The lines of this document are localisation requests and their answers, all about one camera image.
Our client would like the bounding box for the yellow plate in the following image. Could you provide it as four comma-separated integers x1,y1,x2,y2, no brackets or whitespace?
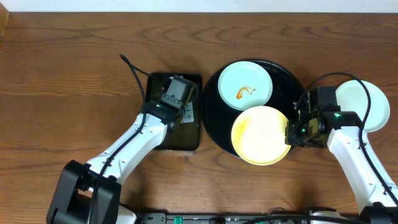
231,106,291,166

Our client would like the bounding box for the light blue plate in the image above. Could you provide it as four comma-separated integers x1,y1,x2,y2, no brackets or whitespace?
336,80,390,133
217,61,273,111

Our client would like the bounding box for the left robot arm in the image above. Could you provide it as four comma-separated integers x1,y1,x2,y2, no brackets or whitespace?
46,72,202,223

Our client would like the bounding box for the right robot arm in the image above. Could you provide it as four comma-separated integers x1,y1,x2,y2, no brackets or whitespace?
285,86,397,223

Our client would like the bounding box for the black rectangular water tray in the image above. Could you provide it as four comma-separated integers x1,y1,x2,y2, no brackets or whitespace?
146,72,203,151

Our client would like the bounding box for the round black serving tray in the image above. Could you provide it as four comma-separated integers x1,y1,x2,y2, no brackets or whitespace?
200,59,305,157

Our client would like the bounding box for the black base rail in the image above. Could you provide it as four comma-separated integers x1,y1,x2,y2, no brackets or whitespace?
133,212,352,224

